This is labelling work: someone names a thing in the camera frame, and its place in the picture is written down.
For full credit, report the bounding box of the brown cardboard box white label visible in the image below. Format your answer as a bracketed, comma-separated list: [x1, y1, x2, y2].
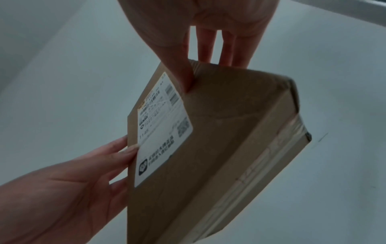
[127, 59, 313, 244]

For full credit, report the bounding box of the person's left hand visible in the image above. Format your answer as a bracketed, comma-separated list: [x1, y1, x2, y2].
[0, 134, 140, 244]

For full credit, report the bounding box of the person's right hand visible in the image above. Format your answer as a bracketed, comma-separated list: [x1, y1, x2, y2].
[117, 0, 280, 93]

